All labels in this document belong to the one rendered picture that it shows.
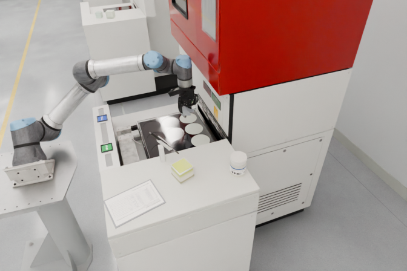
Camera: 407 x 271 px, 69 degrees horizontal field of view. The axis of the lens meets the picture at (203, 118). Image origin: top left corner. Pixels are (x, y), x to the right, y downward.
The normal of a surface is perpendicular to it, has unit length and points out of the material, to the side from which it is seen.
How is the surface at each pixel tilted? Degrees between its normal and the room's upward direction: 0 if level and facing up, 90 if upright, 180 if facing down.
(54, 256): 90
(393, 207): 0
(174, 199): 0
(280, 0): 90
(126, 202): 0
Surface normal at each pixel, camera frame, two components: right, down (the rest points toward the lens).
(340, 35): 0.35, 0.55
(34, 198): -0.02, -0.80
